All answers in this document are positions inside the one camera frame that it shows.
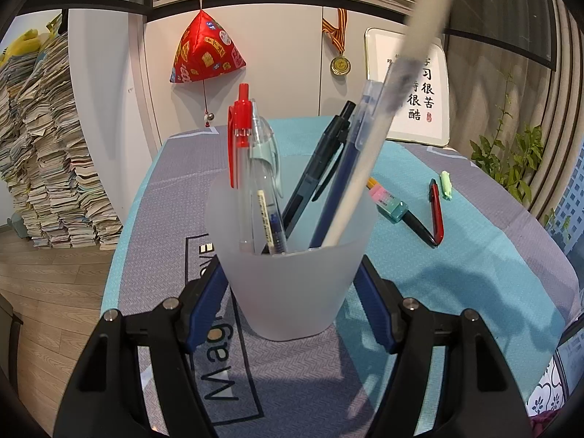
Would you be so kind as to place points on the navy blue pen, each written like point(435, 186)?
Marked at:
point(342, 169)

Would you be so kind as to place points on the red pyramid hanging ornament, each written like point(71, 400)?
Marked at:
point(205, 50)

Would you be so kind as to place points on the clear pen light blue clip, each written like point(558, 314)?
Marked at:
point(265, 178)

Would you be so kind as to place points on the white pen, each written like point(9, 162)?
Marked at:
point(410, 54)

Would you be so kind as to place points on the red and clear pen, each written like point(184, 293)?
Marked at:
point(237, 146)

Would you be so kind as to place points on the gold medal striped ribbon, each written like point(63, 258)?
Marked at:
point(341, 65)

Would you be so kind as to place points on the tall pile of worn books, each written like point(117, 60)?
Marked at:
point(50, 159)

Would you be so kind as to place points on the light green highlighter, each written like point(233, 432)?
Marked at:
point(446, 185)

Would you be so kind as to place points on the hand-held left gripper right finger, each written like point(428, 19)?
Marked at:
point(374, 305)

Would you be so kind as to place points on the green potted plant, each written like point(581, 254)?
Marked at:
point(524, 155)

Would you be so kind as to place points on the floral cloth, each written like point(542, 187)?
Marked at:
point(547, 397)

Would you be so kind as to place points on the framed calligraphy picture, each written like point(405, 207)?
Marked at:
point(426, 100)

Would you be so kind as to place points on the pink and teal eraser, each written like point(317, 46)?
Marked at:
point(390, 203)

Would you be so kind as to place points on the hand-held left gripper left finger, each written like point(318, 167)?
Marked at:
point(205, 315)

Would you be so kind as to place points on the black retractable pen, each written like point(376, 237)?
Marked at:
point(319, 155)

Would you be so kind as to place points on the dark chair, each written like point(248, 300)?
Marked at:
point(9, 342)

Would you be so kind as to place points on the frosted plastic pen cup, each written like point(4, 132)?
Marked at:
point(287, 296)

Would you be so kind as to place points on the yellow plush toy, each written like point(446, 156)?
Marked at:
point(20, 45)

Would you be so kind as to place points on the black pen yellow band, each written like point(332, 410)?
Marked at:
point(417, 228)

